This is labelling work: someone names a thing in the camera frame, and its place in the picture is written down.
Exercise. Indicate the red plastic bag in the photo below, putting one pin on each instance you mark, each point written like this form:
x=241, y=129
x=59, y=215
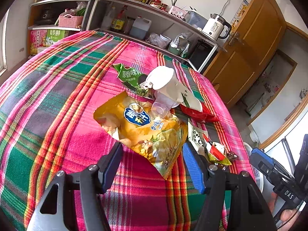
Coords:
x=204, y=116

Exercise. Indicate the clear plastic container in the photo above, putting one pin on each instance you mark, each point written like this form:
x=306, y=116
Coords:
x=195, y=20

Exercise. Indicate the pink plastic basket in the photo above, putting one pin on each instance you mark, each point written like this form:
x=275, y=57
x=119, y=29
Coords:
x=70, y=21

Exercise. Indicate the yellow chip bag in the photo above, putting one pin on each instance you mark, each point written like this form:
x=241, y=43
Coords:
x=134, y=124

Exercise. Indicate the wooden door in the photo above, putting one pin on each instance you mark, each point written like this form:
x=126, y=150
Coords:
x=235, y=68

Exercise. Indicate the white round trash bin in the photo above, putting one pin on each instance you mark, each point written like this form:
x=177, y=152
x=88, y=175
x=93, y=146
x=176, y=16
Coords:
x=258, y=176

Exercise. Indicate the small colourful candy wrappers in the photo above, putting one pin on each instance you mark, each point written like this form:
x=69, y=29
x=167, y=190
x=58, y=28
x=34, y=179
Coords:
x=216, y=152

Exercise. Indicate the yellow label sauce bottle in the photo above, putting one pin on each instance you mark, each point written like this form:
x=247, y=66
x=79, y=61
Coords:
x=119, y=21

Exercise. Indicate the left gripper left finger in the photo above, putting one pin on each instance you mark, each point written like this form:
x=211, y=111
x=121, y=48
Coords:
x=96, y=180

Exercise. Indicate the white oil jug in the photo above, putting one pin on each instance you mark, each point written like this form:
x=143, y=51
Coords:
x=140, y=27

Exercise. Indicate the white metal shelf rack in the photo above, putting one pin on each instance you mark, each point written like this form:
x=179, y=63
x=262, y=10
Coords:
x=168, y=33

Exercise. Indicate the plaid pink green tablecloth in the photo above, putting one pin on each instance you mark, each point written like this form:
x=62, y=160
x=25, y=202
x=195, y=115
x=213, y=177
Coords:
x=47, y=125

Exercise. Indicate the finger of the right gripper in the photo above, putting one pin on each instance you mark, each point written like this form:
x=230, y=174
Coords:
x=268, y=166

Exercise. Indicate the right hand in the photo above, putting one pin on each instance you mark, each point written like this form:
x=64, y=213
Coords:
x=288, y=217

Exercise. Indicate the brown coffee sachet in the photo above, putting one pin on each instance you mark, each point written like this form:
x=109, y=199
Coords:
x=231, y=156

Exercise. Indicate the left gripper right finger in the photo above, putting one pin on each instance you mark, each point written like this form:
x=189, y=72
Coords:
x=211, y=182

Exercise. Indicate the white electric kettle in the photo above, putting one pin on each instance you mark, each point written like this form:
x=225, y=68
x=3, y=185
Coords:
x=217, y=27

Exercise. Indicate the white green snack packet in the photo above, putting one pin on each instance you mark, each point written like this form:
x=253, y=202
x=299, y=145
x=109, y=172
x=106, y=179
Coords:
x=196, y=138

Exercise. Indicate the silver door handle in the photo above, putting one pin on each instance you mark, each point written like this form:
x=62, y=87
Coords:
x=235, y=38

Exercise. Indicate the pink utensil holder box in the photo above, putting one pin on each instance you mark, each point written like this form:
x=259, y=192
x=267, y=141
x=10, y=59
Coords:
x=177, y=12

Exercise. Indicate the clear plastic cup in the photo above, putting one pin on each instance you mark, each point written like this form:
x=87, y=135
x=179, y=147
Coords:
x=162, y=104

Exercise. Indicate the green snack wrapper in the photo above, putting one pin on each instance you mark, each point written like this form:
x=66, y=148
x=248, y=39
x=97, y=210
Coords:
x=132, y=78

